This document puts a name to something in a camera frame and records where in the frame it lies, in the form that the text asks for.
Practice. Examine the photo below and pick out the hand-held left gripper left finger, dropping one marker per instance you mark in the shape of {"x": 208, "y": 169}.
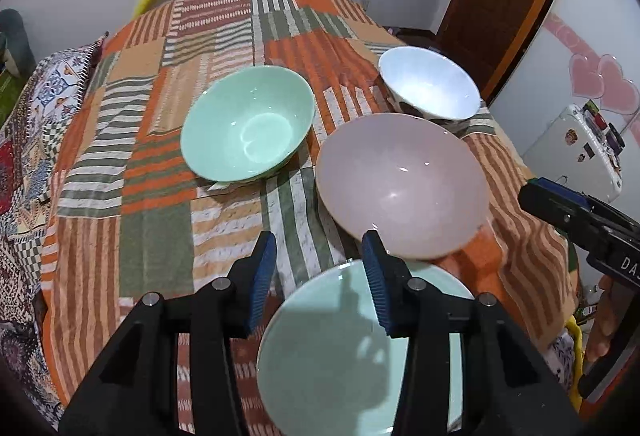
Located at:
{"x": 262, "y": 276}

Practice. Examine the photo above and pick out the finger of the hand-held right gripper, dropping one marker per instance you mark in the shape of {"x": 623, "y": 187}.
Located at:
{"x": 550, "y": 208}
{"x": 560, "y": 191}

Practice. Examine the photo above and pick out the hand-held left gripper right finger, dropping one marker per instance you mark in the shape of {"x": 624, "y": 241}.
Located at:
{"x": 377, "y": 286}

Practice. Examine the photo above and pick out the green plate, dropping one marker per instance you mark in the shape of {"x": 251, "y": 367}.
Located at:
{"x": 325, "y": 356}

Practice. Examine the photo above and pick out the pink bowl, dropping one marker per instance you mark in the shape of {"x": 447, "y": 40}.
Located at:
{"x": 400, "y": 186}

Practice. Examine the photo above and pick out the green bowl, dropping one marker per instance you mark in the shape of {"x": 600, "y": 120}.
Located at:
{"x": 245, "y": 126}

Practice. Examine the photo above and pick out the white bowl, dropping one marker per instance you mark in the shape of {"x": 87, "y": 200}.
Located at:
{"x": 430, "y": 81}

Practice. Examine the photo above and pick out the person's right hand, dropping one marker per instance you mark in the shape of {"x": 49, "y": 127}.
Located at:
{"x": 605, "y": 321}

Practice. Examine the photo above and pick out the white printed bedsheet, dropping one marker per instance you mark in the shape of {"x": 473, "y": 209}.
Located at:
{"x": 562, "y": 356}

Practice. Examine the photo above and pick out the striped patchwork blanket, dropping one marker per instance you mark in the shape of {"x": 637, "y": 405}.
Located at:
{"x": 160, "y": 196}

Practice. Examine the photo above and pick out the white heart-sticker sliding door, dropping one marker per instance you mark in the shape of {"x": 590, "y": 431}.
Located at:
{"x": 590, "y": 16}

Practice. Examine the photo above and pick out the patterned quilt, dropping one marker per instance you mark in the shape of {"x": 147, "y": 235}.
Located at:
{"x": 30, "y": 156}

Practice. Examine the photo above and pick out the grey plush toy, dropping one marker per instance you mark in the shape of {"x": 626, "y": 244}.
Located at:
{"x": 15, "y": 41}

